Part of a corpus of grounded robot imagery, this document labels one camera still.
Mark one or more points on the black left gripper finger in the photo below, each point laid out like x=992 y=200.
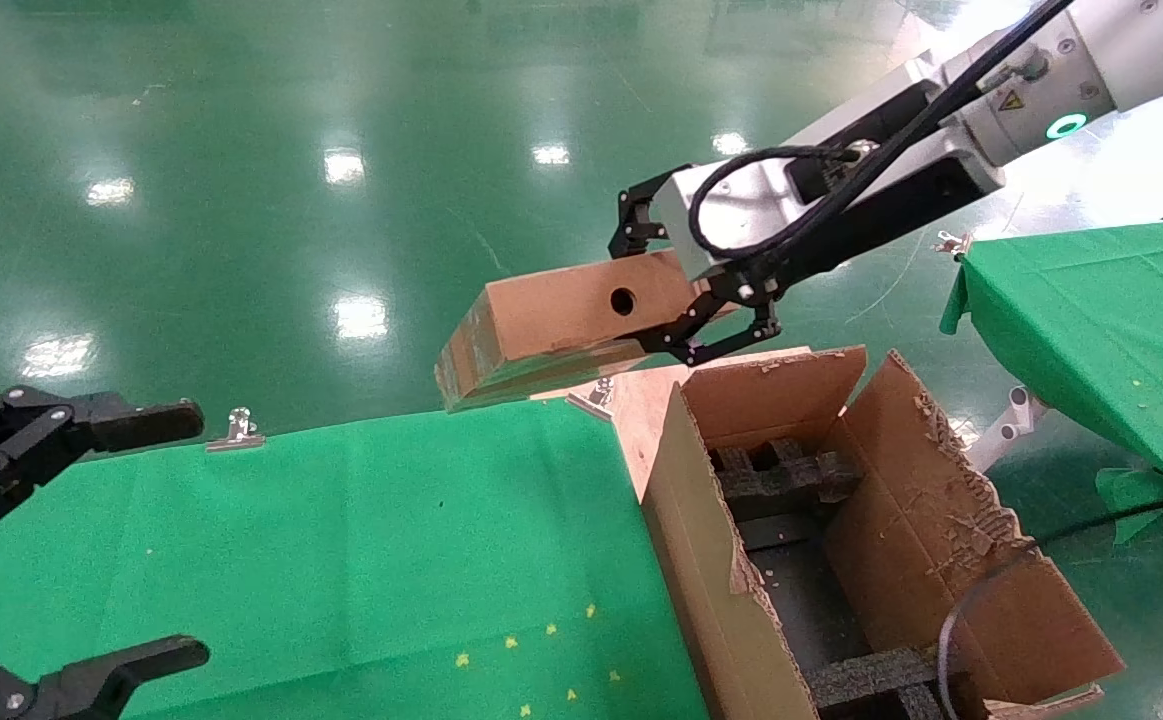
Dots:
x=91 y=422
x=91 y=680

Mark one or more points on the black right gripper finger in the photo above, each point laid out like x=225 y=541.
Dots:
x=631 y=215
x=731 y=320

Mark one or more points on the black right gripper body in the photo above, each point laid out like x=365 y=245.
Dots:
x=891 y=215

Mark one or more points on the small brown cardboard box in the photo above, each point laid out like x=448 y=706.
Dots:
x=551 y=315

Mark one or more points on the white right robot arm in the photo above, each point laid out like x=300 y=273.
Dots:
x=1141 y=50

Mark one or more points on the large open brown carton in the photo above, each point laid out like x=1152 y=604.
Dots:
x=711 y=560

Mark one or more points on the black foam insert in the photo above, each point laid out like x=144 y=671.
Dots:
x=871 y=685
x=781 y=475

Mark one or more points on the large green table cloth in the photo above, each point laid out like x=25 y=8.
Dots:
x=291 y=550

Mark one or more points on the silver camera mount bracket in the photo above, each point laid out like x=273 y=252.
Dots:
x=876 y=108

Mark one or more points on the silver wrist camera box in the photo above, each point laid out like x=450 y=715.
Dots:
x=746 y=205

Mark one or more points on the white table leg bracket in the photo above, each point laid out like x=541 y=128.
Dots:
x=1011 y=425

